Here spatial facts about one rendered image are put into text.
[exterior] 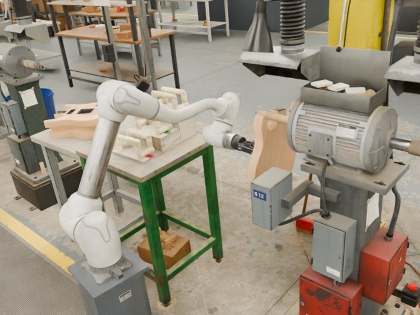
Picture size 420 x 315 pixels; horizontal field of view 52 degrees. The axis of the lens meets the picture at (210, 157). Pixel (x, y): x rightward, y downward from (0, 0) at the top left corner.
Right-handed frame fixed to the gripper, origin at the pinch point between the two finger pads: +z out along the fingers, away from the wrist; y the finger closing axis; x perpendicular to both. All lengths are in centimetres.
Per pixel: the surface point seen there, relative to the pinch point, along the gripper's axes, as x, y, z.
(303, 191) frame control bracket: -5.3, 18.5, 29.8
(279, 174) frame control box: 2.2, 26.0, 22.1
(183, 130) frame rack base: -5, -8, -66
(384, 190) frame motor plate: 3, 15, 60
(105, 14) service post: 56, -44, -188
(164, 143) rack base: -10, 8, -66
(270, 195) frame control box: -2.9, 36.3, 25.6
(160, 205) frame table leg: -75, -27, -108
